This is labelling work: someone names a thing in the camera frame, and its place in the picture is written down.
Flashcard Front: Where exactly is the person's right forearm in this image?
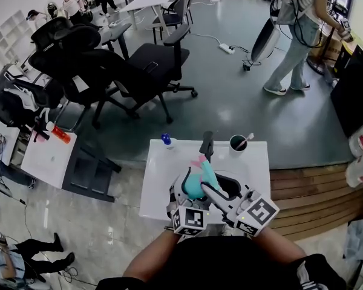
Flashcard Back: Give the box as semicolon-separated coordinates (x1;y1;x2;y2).
251;227;308;267

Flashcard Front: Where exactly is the black faucet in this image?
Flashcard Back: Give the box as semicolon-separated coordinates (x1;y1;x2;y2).
198;130;215;164

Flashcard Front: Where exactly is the black mesh chair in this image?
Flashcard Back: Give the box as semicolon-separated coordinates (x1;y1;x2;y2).
152;0;195;44

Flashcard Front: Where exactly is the blue capped small bottle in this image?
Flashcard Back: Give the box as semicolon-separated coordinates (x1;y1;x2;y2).
160;132;177;150

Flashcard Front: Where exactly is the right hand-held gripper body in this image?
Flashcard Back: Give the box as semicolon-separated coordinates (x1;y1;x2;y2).
220;188;281;238

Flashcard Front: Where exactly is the black cabinet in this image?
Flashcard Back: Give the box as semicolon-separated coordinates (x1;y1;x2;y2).
329;44;363;139

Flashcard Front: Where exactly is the white wall shelf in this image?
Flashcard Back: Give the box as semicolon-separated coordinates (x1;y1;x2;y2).
0;9;34;65

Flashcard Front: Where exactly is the person's black shirt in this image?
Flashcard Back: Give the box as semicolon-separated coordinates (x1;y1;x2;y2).
95;234;350;290

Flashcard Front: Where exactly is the large black office chair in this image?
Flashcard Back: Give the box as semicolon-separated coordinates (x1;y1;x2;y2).
28;16;199;130

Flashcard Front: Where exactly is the pink toothbrush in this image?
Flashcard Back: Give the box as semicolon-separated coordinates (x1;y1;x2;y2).
235;132;255;150

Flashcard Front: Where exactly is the wooden step platform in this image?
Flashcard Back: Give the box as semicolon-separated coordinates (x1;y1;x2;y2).
268;161;363;242

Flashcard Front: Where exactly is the pink spray head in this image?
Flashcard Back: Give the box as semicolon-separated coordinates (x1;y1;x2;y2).
189;153;208;169

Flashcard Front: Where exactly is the teal spray bottle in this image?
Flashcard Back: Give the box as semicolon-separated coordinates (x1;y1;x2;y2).
180;158;222;201

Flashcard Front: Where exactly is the person's left forearm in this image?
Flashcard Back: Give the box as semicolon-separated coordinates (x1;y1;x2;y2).
122;228;183;283

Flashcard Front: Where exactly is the orange bottle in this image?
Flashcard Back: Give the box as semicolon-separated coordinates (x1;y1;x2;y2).
46;121;72;145

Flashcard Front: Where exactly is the black chair with white frame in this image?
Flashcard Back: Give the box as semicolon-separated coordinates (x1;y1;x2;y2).
0;71;66;128

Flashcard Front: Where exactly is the dark green cup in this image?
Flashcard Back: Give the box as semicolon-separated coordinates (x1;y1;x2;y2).
229;134;249;154

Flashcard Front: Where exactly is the pack of clear plastic bottles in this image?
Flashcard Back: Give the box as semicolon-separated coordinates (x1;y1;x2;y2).
345;120;363;189

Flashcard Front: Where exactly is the white sink basin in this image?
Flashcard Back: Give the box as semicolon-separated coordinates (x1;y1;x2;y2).
138;138;272;224

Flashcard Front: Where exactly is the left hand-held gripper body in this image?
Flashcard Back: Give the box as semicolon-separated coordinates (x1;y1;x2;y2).
165;173;209;237

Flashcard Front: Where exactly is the white power strip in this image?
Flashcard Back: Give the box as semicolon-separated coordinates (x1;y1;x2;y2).
218;42;236;55

